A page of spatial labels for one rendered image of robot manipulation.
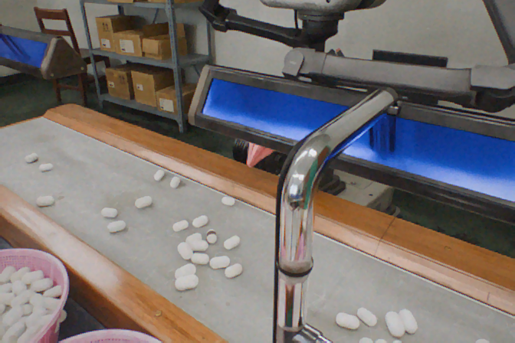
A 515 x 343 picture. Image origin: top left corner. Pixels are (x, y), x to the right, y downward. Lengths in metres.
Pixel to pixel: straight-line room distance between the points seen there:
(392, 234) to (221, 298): 0.34
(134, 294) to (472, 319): 0.52
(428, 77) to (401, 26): 1.77
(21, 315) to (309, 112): 0.55
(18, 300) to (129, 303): 0.19
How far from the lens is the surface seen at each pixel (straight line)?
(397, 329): 0.62
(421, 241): 0.77
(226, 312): 0.63
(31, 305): 0.74
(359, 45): 2.63
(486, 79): 0.75
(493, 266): 0.77
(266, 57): 2.96
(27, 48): 0.84
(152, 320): 0.60
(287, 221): 0.24
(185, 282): 0.65
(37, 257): 0.79
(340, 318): 0.61
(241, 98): 0.43
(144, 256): 0.74
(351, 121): 0.28
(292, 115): 0.39
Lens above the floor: 1.22
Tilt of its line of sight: 26 degrees down
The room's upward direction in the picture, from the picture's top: straight up
